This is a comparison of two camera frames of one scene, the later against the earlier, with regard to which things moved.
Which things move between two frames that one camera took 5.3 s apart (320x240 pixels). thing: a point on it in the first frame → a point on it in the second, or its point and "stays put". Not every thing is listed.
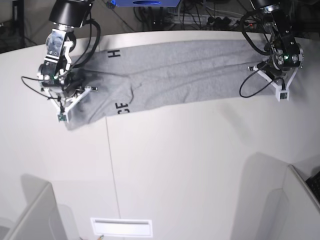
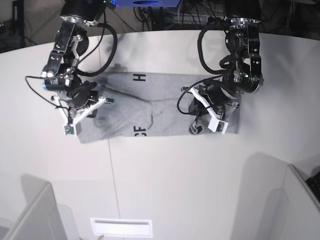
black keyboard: [314, 183] stays put
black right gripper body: [269, 67] → [215, 93]
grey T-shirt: [130, 77] → [147, 104]
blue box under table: [147, 3] stays put
